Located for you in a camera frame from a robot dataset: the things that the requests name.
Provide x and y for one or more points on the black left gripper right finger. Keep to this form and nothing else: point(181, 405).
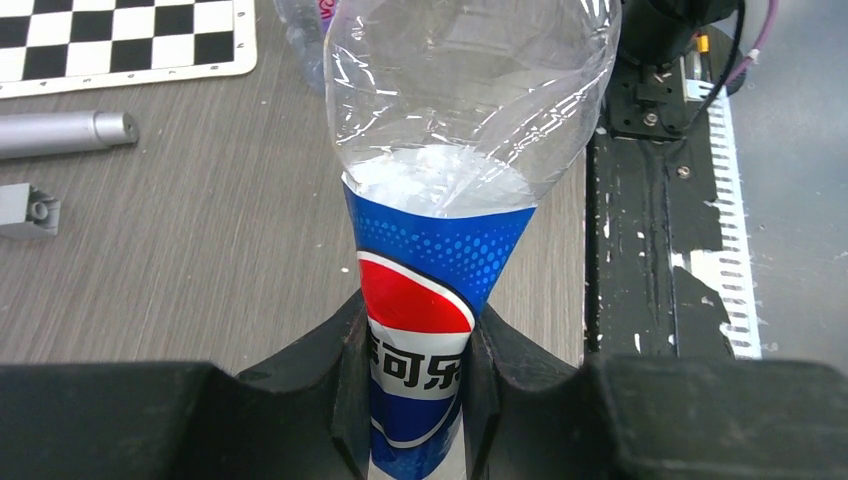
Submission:
point(529, 415)

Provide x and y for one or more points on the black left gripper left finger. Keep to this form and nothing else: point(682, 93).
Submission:
point(300, 414)

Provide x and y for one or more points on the Pepsi label clear bottle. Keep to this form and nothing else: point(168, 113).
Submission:
point(452, 120)

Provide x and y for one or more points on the clear bottle pink label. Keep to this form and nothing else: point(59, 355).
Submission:
point(307, 22)

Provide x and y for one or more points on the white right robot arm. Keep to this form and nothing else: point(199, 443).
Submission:
point(656, 32)

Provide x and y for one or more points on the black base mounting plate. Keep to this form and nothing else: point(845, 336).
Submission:
point(667, 271)

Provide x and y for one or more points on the silver microphone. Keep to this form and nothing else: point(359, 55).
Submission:
point(40, 134)

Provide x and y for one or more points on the black white chessboard mat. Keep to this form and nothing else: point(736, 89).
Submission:
point(50, 47)

